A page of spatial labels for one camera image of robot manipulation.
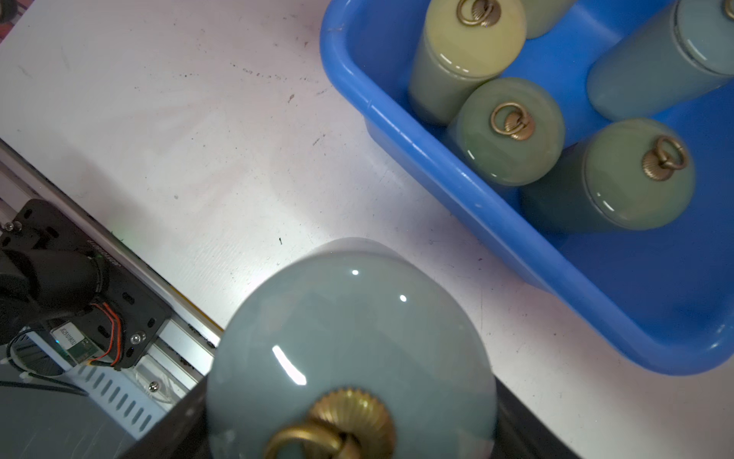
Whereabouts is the yellow-green tea canister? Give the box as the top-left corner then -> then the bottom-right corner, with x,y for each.
408,0 -> 527,126
521,0 -> 576,39

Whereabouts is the green tea canister front-middle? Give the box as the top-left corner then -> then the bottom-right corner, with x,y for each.
442,78 -> 566,187

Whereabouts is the green circuit board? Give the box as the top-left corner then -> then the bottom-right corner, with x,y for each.
51,322 -> 102,365

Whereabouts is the yellow-green tea canister front-left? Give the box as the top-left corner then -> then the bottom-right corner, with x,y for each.
408,0 -> 527,126

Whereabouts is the blue plastic basket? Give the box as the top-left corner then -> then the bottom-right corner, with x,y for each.
320,1 -> 733,376

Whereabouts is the yellow-green tea canister back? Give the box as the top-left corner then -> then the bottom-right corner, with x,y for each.
521,0 -> 576,39

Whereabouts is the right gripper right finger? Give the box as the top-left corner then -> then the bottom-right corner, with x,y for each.
494,379 -> 579,459

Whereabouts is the green tea canister front-right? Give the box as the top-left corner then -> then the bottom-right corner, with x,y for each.
519,118 -> 697,233

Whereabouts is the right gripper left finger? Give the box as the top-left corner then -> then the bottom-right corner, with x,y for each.
122,377 -> 209,459

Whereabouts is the aluminium rail base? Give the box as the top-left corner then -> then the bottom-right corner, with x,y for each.
1,145 -> 220,458

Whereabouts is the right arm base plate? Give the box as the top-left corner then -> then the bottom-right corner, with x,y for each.
1,199 -> 172,369

